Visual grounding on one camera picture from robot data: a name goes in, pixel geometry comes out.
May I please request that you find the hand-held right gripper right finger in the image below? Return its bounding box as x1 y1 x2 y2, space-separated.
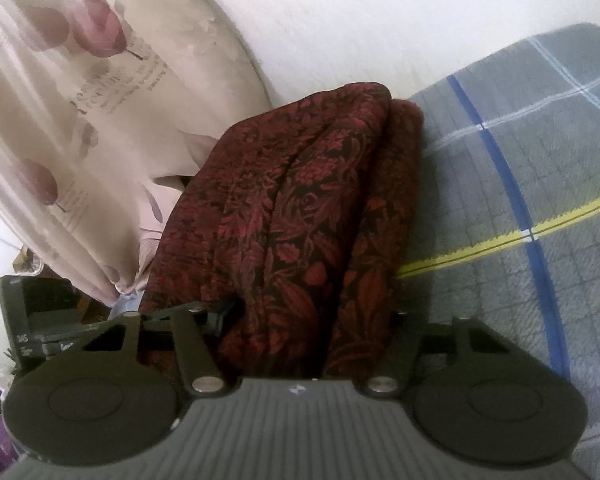
360 310 507 399

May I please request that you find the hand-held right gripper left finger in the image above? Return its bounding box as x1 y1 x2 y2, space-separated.
80 297 242 399

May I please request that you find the dark red floral garment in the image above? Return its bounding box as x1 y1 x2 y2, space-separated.
137 81 427 382

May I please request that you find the beige printed pillow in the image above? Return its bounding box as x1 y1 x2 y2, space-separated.
0 0 277 307

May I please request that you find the grey plaid blanket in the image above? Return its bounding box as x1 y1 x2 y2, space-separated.
394 22 600 480

